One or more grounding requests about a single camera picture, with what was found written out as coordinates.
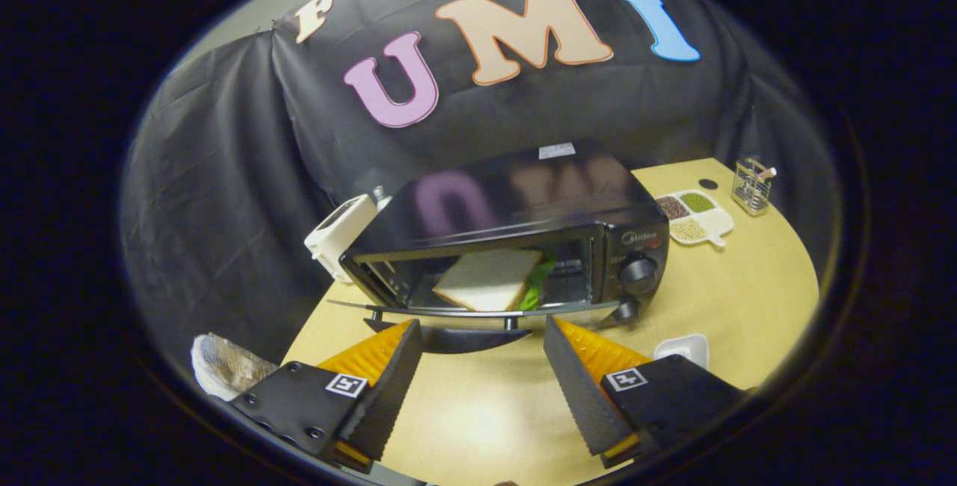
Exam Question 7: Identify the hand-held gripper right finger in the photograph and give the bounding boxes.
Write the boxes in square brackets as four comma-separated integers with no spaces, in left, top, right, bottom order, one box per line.
[542,316,748,470]

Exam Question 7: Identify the white pop-up toaster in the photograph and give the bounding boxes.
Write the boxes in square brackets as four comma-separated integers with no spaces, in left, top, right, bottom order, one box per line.
[304,187,390,281]

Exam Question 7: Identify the white divided seasoning dish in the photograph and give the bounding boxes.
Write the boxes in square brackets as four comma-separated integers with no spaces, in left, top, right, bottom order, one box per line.
[654,188,735,247]

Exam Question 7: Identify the crumpled plastic bag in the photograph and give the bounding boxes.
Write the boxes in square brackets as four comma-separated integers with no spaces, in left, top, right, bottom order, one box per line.
[191,333,279,401]

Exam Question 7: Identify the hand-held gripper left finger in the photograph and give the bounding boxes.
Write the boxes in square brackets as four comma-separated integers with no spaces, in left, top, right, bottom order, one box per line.
[228,318,425,474]

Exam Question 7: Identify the sandwich with lettuce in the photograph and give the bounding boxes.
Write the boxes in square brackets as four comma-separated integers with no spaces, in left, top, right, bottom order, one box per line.
[432,247,558,313]

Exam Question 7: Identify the white rectangular dish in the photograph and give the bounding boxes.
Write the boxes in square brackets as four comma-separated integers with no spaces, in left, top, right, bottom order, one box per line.
[654,333,710,371]

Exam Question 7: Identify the black toaster oven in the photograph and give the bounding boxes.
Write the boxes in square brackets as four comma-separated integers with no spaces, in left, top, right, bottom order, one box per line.
[327,138,671,356]

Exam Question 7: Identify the black backdrop cloth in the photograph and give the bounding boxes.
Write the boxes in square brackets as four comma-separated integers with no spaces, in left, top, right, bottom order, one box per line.
[120,0,838,367]

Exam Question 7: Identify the metal mesh holder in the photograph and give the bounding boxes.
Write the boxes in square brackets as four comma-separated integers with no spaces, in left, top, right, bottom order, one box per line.
[731,157,778,216]

